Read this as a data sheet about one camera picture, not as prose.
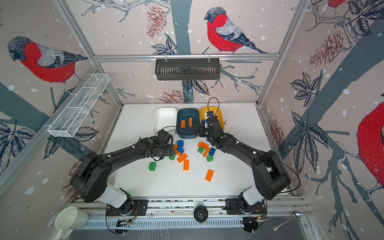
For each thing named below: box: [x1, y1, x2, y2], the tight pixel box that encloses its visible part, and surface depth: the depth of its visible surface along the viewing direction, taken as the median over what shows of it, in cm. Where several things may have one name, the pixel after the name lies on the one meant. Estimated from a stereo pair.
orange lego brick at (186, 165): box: [183, 159, 190, 171], surface depth 90 cm
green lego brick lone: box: [148, 161, 157, 172], surface depth 87 cm
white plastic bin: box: [152, 107, 178, 134], surface depth 113 cm
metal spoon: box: [272, 210, 302, 232], surface depth 71 cm
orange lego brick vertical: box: [188, 117, 193, 128], surface depth 109 cm
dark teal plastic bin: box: [176, 108, 201, 139], surface depth 109 cm
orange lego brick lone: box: [205, 169, 215, 182], surface depth 85 cm
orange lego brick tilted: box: [177, 153, 188, 163], surface depth 92 cm
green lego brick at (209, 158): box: [206, 155, 214, 162], surface depth 92 cm
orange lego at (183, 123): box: [180, 120, 186, 128], surface depth 109 cm
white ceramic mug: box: [55, 206, 89, 231], surface depth 66 cm
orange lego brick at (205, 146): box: [198, 141, 211, 151], surface depth 97 cm
